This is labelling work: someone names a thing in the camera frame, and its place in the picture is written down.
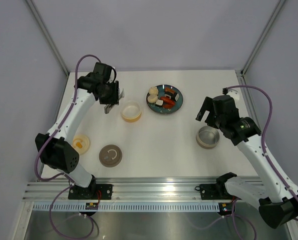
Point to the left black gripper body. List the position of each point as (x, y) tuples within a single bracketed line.
[(111, 95)]

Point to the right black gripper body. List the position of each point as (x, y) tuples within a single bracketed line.
[(218, 120)]

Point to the grey steel lunch box container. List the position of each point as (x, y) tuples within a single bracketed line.
[(207, 137)]

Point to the white steamed bun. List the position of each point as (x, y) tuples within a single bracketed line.
[(152, 98), (153, 91)]

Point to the grey lunch box lid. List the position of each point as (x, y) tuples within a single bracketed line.
[(110, 156)]

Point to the red sausage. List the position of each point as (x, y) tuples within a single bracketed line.
[(168, 106), (167, 100)]

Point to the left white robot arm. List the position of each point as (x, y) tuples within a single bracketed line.
[(55, 147)]

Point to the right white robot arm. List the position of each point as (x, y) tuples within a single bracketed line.
[(277, 203)]

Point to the yellow lunch box container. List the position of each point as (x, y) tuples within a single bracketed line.
[(131, 111)]

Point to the yellow lunch box lid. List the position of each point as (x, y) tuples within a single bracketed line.
[(81, 143)]

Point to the brown roasted meat piece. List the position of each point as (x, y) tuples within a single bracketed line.
[(170, 90)]

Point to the blue ceramic plate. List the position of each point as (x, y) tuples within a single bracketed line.
[(161, 110)]

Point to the small black white sushi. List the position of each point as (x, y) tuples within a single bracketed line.
[(159, 103)]

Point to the right aluminium frame post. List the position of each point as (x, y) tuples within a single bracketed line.
[(263, 35)]

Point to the aluminium frame post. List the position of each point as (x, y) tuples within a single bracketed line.
[(263, 35), (47, 36)]

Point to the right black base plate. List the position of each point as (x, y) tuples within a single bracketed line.
[(212, 191)]

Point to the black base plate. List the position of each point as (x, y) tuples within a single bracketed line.
[(212, 191), (97, 192)]

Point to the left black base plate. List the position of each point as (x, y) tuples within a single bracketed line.
[(97, 192)]

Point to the aluminium front rail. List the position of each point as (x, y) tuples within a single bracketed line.
[(150, 189)]

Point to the left aluminium frame post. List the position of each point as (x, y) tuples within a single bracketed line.
[(47, 36)]

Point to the white slotted cable duct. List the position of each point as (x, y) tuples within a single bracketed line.
[(123, 207)]

